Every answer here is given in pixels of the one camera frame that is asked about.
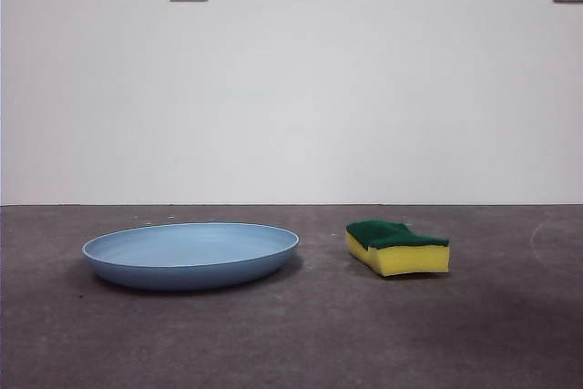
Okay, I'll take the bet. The light blue round plate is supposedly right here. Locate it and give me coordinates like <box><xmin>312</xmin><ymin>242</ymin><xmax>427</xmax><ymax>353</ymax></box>
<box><xmin>81</xmin><ymin>221</ymin><xmax>302</xmax><ymax>292</ymax></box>

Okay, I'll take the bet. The yellow sponge with green scourer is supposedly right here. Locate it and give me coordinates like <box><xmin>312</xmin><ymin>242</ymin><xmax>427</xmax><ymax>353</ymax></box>
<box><xmin>343</xmin><ymin>220</ymin><xmax>452</xmax><ymax>279</ymax></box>

